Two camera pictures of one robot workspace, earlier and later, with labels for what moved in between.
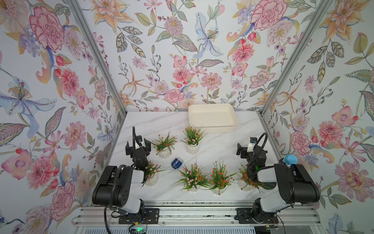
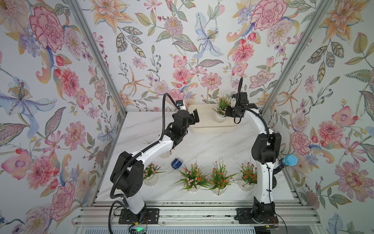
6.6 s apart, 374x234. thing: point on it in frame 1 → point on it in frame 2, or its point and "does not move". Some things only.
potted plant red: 220,179 does not move
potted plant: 152,173 does not move
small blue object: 177,163 does not move
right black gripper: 244,151 → 228,113
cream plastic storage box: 214,117 does not move
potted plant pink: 193,179 does not move
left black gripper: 147,148 → 192,120
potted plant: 193,136 → 221,103
